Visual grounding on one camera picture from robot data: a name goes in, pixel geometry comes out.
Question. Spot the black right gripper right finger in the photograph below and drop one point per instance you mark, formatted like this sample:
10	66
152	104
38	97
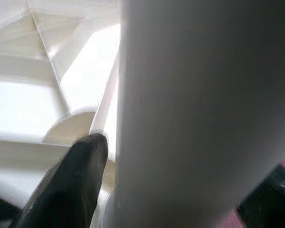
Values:
270	202

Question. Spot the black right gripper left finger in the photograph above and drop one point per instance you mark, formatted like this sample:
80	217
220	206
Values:
69	190

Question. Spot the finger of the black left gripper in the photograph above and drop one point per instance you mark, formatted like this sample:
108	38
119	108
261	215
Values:
0	213

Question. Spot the white plastic table top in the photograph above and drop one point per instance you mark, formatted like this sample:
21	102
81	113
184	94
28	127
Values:
26	107

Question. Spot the white plastic table leg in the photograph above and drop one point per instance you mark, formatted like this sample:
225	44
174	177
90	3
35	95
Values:
192	107

